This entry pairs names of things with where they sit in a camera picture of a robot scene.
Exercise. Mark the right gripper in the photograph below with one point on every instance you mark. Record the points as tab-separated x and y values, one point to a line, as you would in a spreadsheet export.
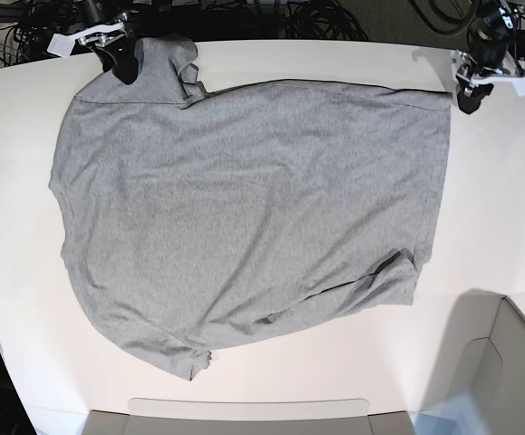
114	41

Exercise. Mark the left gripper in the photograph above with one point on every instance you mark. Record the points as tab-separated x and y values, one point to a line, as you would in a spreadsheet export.
483	65

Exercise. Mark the grey T-shirt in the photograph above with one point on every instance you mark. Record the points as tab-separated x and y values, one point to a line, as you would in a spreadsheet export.
196	221

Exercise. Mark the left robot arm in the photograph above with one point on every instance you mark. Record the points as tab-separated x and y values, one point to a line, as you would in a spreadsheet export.
494	22

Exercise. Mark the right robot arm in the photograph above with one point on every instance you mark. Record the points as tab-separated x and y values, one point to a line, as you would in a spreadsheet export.
105	9

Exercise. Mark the beige chair right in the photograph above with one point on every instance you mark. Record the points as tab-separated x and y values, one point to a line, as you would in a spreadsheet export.
487	395

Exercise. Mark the beige chair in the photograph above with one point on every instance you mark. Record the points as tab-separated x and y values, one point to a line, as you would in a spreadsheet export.
487	395
149	416

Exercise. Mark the beige chair back bottom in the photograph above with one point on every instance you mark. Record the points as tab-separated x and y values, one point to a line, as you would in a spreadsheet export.
149	416

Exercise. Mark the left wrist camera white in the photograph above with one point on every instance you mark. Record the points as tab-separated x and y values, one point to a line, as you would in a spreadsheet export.
519	86

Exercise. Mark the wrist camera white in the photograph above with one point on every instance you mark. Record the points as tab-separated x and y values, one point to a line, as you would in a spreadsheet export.
61	45
519	86

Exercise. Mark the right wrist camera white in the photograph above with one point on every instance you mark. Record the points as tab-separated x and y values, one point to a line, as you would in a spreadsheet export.
61	45

